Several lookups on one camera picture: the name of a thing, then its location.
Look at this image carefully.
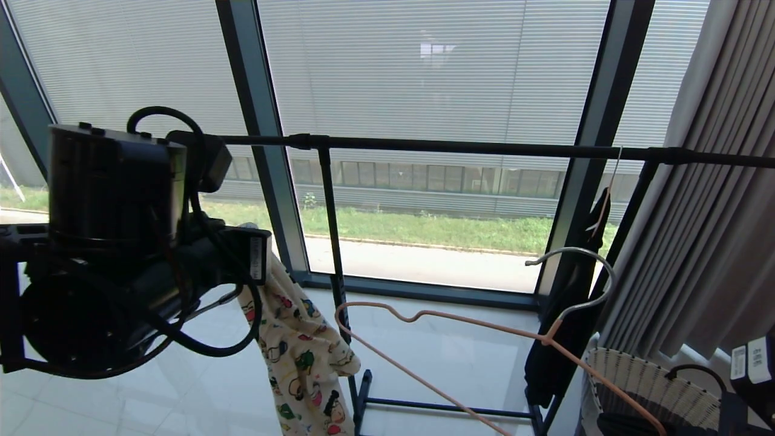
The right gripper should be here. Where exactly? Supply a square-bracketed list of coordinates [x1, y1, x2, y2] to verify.
[721, 332, 775, 436]

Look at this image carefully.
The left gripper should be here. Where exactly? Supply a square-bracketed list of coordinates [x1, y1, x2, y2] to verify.
[182, 225, 272, 290]

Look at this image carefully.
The cream printed garment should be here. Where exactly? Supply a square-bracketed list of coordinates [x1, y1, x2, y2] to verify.
[237, 223, 362, 436]

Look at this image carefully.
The black shirt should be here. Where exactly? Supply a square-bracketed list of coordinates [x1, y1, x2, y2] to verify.
[524, 188, 612, 409]

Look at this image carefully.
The pink clothes hanger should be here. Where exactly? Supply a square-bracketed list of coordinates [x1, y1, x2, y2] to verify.
[586, 145, 624, 238]
[335, 247, 668, 436]

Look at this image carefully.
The white laundry basket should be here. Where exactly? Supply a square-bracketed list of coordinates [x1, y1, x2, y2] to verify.
[580, 347, 733, 436]

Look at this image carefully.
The black clothes rack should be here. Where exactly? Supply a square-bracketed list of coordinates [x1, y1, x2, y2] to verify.
[203, 133, 775, 436]

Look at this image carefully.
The beige curtain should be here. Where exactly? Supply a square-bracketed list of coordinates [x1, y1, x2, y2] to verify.
[596, 0, 775, 364]

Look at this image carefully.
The window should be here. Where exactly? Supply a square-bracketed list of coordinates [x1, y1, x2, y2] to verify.
[0, 0, 712, 312]

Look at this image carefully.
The black cable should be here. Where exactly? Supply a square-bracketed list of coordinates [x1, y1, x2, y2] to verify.
[126, 106, 264, 358]

